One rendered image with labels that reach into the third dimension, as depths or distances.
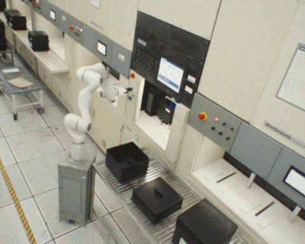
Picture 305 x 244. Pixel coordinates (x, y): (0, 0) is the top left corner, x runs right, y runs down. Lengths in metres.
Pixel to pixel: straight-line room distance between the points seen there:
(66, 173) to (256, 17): 1.89
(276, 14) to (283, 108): 0.52
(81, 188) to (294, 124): 1.79
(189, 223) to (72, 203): 1.31
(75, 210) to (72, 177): 0.42
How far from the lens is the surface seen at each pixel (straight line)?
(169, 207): 2.08
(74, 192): 2.65
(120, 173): 2.24
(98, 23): 3.25
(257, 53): 1.79
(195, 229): 1.80
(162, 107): 2.84
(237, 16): 1.87
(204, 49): 2.02
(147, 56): 2.51
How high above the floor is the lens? 2.38
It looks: 31 degrees down
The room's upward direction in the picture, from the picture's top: 10 degrees clockwise
